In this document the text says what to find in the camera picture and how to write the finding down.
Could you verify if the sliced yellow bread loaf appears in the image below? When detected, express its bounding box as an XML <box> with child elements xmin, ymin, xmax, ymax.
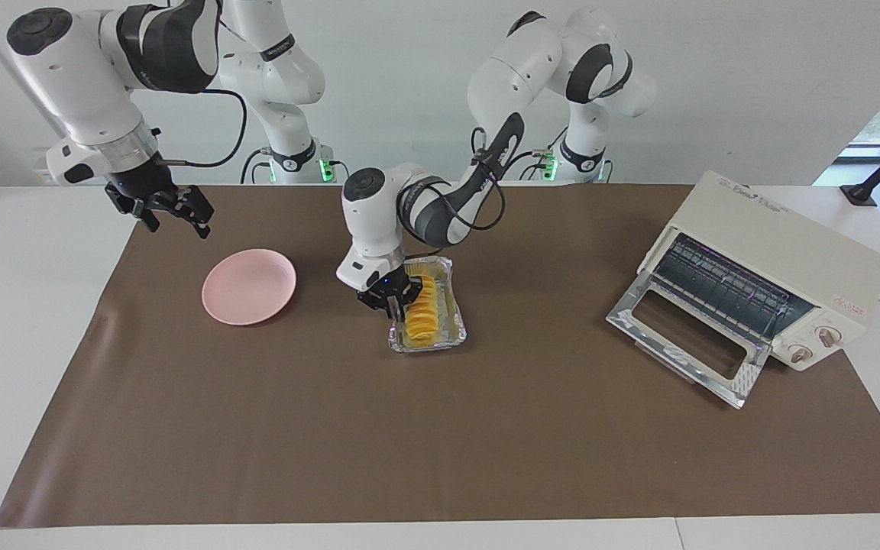
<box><xmin>406</xmin><ymin>275</ymin><xmax>441</xmax><ymax>342</ymax></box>

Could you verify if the aluminium foil tray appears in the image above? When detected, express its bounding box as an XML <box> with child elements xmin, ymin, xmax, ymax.
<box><xmin>388</xmin><ymin>256</ymin><xmax>468</xmax><ymax>354</ymax></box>

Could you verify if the cream toaster oven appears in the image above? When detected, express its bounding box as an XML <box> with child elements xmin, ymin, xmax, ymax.
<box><xmin>636</xmin><ymin>170</ymin><xmax>880</xmax><ymax>373</ymax></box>

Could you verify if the pink round plate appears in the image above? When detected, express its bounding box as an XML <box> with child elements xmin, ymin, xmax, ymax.
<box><xmin>202</xmin><ymin>248</ymin><xmax>297</xmax><ymax>327</ymax></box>

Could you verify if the brown table mat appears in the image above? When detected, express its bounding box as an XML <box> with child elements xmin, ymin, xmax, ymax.
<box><xmin>0</xmin><ymin>183</ymin><xmax>880</xmax><ymax>529</ymax></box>

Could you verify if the black base cable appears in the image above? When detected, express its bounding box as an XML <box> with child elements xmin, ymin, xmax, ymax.
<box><xmin>240</xmin><ymin>149</ymin><xmax>273</xmax><ymax>184</ymax></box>
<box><xmin>528</xmin><ymin>126</ymin><xmax>572</xmax><ymax>182</ymax></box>

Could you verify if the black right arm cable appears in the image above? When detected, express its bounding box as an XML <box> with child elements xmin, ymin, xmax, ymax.
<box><xmin>157</xmin><ymin>88</ymin><xmax>248</xmax><ymax>167</ymax></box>

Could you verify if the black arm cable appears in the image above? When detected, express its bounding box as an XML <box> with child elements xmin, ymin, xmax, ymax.
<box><xmin>402</xmin><ymin>126</ymin><xmax>507</xmax><ymax>260</ymax></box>
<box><xmin>157</xmin><ymin>88</ymin><xmax>248</xmax><ymax>167</ymax></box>

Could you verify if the white wall outlet box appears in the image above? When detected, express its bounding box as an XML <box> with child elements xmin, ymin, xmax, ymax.
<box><xmin>32</xmin><ymin>147</ymin><xmax>59</xmax><ymax>186</ymax></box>

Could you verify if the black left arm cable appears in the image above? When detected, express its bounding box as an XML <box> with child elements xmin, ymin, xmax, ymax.
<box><xmin>402</xmin><ymin>126</ymin><xmax>507</xmax><ymax>260</ymax></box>

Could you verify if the wire oven rack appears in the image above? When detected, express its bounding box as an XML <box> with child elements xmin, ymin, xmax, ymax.
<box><xmin>652</xmin><ymin>233</ymin><xmax>817</xmax><ymax>338</ymax></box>

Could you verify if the glass oven door metal frame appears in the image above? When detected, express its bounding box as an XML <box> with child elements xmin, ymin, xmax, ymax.
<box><xmin>606</xmin><ymin>271</ymin><xmax>773</xmax><ymax>409</ymax></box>

